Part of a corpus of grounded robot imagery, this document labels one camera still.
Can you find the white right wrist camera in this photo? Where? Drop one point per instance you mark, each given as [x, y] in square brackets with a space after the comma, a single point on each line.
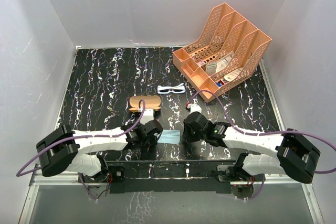
[193, 108]

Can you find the brown glasses case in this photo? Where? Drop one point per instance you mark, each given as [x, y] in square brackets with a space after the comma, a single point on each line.
[150, 101]

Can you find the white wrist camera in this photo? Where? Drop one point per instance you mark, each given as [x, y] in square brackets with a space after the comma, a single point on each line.
[147, 115]
[193, 108]

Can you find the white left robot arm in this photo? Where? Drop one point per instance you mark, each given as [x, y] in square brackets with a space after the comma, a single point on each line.
[77, 151]

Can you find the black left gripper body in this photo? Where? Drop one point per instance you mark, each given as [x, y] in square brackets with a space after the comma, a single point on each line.
[149, 142]

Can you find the peach plastic desk organizer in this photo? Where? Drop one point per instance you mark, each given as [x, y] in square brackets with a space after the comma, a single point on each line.
[229, 39]

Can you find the light blue cleaning cloth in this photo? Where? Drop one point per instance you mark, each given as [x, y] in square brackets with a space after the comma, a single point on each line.
[170, 137]

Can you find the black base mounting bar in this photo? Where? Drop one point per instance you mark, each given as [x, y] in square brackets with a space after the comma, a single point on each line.
[175, 176]

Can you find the white round disc item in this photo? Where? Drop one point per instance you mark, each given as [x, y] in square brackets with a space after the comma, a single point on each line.
[232, 75]

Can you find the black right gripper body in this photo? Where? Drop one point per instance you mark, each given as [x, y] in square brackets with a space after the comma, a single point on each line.
[191, 136]

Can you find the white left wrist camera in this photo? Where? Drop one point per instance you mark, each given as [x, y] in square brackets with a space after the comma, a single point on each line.
[147, 115]

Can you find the red and blue small items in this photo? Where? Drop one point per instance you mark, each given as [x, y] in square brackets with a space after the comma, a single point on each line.
[220, 83]

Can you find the grey folded pouch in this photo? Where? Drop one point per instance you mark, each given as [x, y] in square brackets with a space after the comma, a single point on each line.
[211, 68]

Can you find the white sunglasses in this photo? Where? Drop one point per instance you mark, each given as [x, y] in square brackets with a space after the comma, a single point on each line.
[178, 89]

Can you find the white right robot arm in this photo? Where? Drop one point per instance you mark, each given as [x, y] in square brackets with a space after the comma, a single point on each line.
[288, 153]

